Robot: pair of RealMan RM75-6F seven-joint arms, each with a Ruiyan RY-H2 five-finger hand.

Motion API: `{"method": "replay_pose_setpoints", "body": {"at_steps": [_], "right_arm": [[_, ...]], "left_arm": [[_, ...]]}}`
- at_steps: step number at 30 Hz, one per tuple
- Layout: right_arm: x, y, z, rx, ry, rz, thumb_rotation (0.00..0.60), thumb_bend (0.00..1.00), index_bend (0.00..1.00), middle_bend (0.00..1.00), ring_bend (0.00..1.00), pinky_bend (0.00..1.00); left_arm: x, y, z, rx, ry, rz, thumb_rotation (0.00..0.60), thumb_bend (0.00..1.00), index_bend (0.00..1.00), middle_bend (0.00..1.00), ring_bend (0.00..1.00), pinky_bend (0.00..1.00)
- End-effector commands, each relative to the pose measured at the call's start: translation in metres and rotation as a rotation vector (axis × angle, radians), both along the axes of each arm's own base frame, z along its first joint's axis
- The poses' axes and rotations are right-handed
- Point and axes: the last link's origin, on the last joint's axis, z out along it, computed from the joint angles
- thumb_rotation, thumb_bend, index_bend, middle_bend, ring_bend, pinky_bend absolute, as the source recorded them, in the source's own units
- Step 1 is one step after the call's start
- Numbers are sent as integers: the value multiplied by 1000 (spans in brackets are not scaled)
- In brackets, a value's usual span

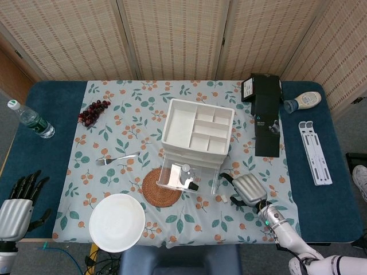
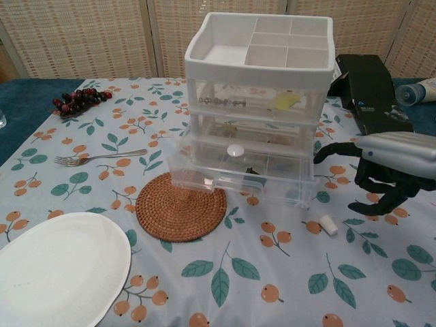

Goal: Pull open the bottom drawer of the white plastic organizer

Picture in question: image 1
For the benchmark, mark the white small box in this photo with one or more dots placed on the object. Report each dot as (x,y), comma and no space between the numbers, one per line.
(175,175)

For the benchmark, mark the white shoe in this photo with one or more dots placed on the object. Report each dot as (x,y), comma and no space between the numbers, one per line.
(360,180)

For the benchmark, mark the black cardboard box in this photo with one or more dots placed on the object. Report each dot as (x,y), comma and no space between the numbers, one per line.
(266,120)

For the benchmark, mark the cream squeeze bottle blue cap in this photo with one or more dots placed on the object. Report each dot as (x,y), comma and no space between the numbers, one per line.
(306,100)

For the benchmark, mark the dark blue table cover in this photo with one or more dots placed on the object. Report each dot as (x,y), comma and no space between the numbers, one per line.
(315,206)

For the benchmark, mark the floral fruit print tablecloth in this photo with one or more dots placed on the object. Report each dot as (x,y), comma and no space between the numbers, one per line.
(114,137)

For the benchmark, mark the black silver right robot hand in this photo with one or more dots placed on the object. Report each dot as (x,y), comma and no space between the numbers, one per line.
(249,190)

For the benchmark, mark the small white eraser block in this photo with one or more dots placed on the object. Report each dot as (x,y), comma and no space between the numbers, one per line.
(223,198)

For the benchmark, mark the black floor object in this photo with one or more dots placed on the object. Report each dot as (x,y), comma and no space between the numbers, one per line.
(357,160)

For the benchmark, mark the grey black small gadget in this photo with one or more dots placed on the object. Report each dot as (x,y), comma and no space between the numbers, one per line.
(185,179)

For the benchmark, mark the round woven rattan coaster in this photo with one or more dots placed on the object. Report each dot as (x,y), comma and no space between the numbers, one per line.
(160,198)

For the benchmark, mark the white plastic drawer organizer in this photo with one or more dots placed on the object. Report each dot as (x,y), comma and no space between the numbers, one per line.
(179,123)

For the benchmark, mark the white plate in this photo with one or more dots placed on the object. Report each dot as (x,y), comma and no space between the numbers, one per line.
(116,223)

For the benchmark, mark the clear plastic water bottle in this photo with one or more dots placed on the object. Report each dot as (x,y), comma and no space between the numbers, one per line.
(31,120)

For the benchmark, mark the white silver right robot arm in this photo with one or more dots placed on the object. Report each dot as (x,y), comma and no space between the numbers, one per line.
(284,229)

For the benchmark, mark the woven bamboo folding screen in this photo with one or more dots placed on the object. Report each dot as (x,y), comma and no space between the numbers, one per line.
(172,34)

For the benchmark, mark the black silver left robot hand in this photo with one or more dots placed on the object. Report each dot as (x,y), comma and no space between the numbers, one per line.
(14,219)

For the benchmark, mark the white folding laptop stand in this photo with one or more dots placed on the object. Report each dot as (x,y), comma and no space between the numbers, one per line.
(315,154)

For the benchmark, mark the silver metal fork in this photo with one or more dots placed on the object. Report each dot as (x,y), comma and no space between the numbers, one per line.
(120,158)

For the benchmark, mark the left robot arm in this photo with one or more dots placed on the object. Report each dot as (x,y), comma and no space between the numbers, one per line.
(5,255)

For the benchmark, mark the dark red grape bunch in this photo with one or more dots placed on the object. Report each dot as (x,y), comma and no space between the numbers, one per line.
(93,113)

